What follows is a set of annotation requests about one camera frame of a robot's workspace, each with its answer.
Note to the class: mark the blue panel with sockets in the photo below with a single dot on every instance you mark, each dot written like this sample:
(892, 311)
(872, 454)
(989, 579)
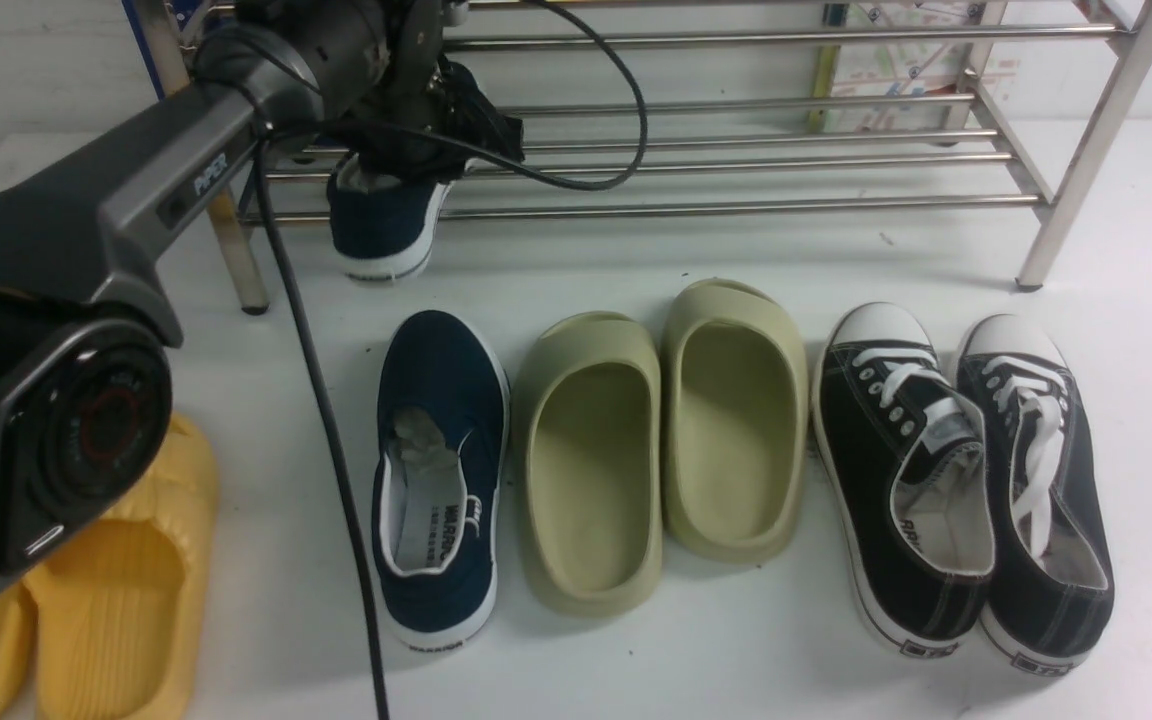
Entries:
(135, 18)

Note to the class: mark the left olive foam slipper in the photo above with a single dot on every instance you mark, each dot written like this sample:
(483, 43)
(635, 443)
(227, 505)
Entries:
(586, 432)

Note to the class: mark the printed map poster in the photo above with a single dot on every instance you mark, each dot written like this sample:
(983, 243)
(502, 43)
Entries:
(912, 69)

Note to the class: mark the navy canvas shoe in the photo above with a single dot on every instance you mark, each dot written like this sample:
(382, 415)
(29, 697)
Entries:
(382, 228)
(443, 427)

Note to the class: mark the stainless steel shoe rack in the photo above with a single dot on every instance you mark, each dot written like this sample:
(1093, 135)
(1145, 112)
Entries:
(176, 31)

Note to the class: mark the left black canvas sneaker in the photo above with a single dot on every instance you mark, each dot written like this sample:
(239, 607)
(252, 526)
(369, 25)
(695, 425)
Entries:
(905, 455)

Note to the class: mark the right black canvas sneaker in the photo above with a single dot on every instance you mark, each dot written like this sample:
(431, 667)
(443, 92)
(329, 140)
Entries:
(1053, 589)

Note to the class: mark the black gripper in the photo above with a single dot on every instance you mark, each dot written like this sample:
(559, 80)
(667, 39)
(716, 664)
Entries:
(417, 123)

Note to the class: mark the olive foam slipper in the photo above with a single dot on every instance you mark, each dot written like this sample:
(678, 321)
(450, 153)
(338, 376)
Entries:
(735, 417)
(586, 432)

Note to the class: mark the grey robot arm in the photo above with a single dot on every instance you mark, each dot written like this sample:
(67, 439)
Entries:
(85, 390)

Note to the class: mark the black canvas sneaker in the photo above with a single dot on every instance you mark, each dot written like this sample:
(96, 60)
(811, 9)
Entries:
(905, 455)
(1053, 589)

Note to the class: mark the right olive foam slipper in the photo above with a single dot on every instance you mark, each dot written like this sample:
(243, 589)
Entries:
(735, 417)

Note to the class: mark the right yellow foam slipper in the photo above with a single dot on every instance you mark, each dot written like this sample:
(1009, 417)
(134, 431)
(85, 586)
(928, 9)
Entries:
(121, 606)

